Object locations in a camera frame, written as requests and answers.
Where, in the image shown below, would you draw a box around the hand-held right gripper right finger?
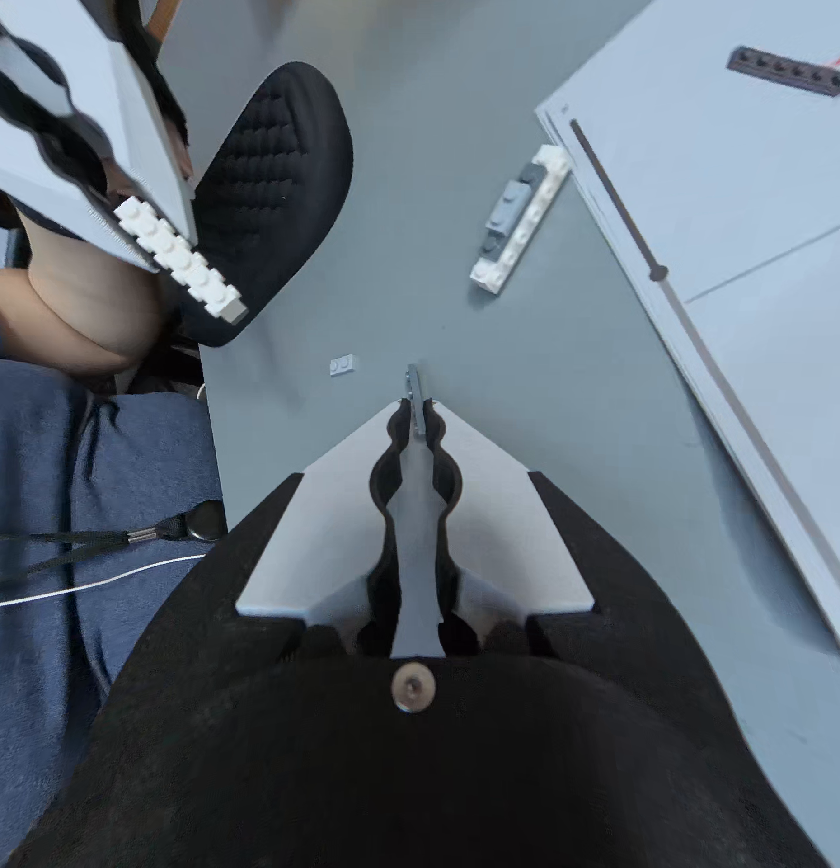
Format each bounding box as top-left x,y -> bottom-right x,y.
424,399 -> 596,657

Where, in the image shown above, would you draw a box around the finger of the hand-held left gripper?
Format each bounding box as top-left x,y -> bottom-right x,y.
0,0 -> 198,240
0,66 -> 159,275

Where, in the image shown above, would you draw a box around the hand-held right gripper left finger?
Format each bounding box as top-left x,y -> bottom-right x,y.
234,399 -> 417,657

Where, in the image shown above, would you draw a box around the dark grey lego plate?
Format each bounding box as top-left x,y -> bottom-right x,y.
405,363 -> 429,436

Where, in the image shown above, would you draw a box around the white grey lego plate assembly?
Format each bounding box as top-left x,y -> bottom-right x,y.
469,144 -> 574,296

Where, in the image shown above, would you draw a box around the person's left forearm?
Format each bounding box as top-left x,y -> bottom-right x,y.
0,216 -> 169,378

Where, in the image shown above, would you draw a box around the person in blue hoodie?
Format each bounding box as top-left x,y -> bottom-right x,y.
0,358 -> 225,868

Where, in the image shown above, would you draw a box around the white instruction booklet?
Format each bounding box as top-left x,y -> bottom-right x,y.
535,0 -> 840,669

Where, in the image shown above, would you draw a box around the black lanyard strap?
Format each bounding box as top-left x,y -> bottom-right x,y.
0,500 -> 228,591

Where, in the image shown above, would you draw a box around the thin white cable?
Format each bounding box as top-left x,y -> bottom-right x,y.
0,552 -> 208,609

